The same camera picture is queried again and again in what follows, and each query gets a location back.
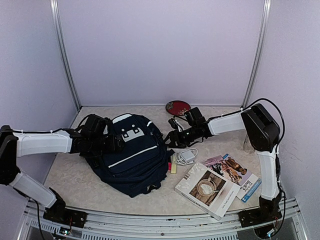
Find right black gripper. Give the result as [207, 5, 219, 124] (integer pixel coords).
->
[161, 125, 198, 148]

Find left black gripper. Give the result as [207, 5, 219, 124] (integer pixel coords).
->
[89, 134, 126, 153]

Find navy blue backpack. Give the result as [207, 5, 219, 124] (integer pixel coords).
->
[80, 113, 174, 198]

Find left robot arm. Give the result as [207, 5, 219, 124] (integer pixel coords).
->
[0, 114, 125, 225]

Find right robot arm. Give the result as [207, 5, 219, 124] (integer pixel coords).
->
[164, 100, 286, 228]

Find yellow highlighter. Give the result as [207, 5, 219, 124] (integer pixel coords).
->
[170, 154, 177, 174]

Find red floral round dish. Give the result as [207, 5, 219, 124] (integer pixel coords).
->
[165, 100, 191, 117]

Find pink magazine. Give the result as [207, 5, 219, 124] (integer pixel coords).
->
[201, 155, 224, 176]

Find white coffee cover book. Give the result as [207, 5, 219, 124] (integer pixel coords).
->
[174, 162, 240, 221]

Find dog cover booklet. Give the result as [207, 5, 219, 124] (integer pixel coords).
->
[220, 154, 262, 203]

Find beige ceramic mug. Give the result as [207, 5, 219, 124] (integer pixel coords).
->
[242, 135, 255, 154]

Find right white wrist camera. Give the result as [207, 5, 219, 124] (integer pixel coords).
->
[168, 118, 185, 132]

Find white charger with cable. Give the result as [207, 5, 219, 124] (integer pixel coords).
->
[174, 148, 198, 166]

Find front aluminium rail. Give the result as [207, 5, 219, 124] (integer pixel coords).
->
[17, 197, 311, 240]

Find left aluminium frame post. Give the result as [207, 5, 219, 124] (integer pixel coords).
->
[49, 0, 82, 112]

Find aluminium frame post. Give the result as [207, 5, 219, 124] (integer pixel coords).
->
[49, 0, 82, 112]
[241, 0, 272, 108]

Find right aluminium frame post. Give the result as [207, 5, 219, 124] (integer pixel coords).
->
[241, 0, 272, 108]

